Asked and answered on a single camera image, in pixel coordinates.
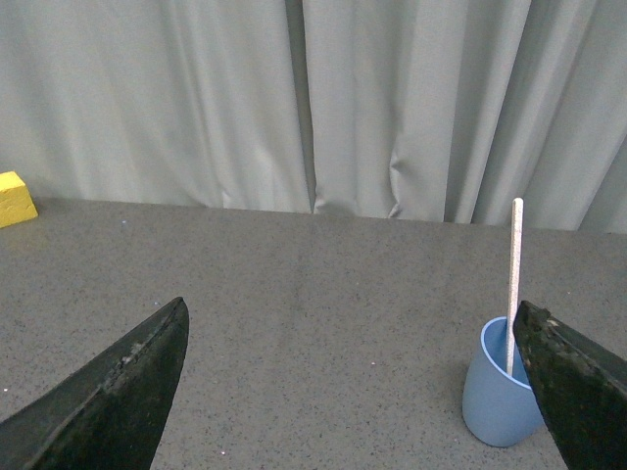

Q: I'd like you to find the light wooden chopstick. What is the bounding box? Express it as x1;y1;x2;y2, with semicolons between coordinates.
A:
506;198;524;376

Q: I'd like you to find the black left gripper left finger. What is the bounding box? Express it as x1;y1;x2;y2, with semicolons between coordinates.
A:
1;298;189;469

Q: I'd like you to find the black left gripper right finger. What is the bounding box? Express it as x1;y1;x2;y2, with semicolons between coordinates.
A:
513;301;626;469

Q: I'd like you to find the grey curtain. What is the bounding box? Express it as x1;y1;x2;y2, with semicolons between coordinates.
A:
1;1;626;233

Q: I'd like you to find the yellow foam block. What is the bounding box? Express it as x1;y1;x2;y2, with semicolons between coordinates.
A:
0;171;38;228

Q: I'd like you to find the blue plastic cup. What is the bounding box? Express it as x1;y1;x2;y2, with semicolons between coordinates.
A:
461;316;544;447

